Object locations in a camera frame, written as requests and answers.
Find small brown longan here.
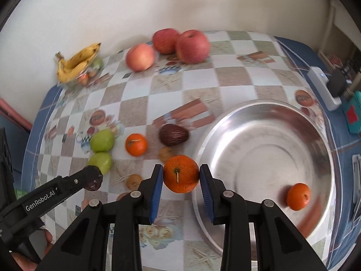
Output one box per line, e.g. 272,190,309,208
125,174,143,191
158,147,176,163

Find speckled orange with stem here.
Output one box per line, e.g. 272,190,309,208
163,155,199,194

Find green fruit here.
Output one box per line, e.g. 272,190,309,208
90,129,115,152
88,152,113,175

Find orange tangerine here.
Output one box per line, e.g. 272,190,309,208
125,133,148,157

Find small orange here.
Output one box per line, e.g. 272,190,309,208
286,183,311,211

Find large dark brown date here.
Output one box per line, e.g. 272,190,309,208
158,124,189,147

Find left human hand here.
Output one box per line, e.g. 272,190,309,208
11,229,53,271

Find large steel bowl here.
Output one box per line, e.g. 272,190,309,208
192,100,334,260

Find checkered printed tablecloth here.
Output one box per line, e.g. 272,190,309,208
21,31,360,268

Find clear plastic fruit tray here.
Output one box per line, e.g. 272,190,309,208
58,56,104,89

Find pale red apple left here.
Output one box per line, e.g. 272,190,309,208
125,43,155,72

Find yellow banana bunch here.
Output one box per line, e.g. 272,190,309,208
55,43,101,84

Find white power strip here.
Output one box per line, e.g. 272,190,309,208
307,67,341,111

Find teal box with red label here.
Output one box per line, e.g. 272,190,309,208
342,91,361,134

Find red apple right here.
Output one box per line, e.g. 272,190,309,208
176,29,211,64

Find black adapter plug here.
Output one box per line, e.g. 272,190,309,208
326,69,347,98

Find dark red apple middle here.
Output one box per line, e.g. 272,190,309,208
152,28,181,54

